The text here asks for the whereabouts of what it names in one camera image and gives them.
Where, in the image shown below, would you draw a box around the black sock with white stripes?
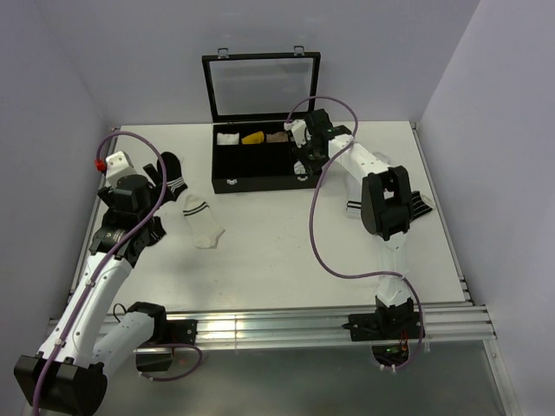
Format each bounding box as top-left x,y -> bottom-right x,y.
161,152 -> 188,203

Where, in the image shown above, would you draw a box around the cream sock with black stripes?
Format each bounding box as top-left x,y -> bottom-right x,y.
183,194 -> 225,250

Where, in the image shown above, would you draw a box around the white sock with black lines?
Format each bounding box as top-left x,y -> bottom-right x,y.
293,161 -> 306,175

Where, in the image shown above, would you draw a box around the black storage box with lid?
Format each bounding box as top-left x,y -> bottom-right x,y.
201,46 -> 321,194

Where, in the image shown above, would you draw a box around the black sock white vertical stripes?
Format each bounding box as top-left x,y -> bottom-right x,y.
411,191 -> 434,220

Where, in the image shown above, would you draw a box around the white rolled sock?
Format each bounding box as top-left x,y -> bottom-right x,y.
216,133 -> 240,146

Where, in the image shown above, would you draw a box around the tan rolled sock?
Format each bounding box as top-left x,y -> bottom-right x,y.
265,132 -> 289,143

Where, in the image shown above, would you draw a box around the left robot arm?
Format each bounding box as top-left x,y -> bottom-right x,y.
14,165 -> 169,415

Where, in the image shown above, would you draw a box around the yellow rolled sock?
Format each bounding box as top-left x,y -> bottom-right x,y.
241,131 -> 265,145

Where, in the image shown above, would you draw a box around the aluminium frame rail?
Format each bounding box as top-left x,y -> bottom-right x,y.
47,302 -> 498,352

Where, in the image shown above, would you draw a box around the black white horizontal striped sock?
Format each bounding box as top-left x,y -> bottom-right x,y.
148,216 -> 167,246

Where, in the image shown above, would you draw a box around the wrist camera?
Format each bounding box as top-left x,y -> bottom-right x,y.
95,151 -> 136,187
284,120 -> 311,148

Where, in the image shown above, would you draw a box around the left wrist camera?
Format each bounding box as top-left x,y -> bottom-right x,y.
95,151 -> 136,187

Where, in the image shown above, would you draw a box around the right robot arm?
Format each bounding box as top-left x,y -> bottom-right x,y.
284,109 -> 419,341

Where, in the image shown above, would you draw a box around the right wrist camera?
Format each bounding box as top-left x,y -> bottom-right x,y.
284,120 -> 311,148

